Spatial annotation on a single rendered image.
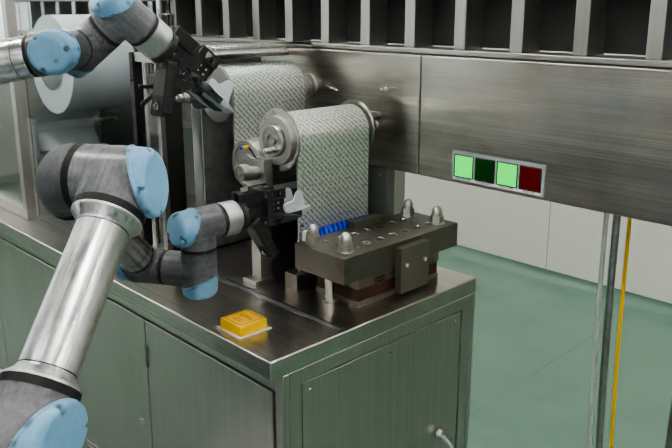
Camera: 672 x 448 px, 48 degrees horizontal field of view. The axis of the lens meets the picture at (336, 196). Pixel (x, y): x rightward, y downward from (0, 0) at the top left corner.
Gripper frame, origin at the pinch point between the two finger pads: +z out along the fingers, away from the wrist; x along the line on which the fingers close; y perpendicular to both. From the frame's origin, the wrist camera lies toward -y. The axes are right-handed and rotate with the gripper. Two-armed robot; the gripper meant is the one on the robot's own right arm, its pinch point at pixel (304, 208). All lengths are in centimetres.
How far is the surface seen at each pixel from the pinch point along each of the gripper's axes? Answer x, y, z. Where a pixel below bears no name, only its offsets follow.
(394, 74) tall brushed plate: -1.0, 29.6, 30.0
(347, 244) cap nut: -17.8, -3.9, -3.3
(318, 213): -0.3, -1.9, 4.3
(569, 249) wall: 70, -88, 263
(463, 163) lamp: -23.9, 10.3, 29.2
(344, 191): -0.2, 2.0, 13.1
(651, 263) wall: 23, -84, 263
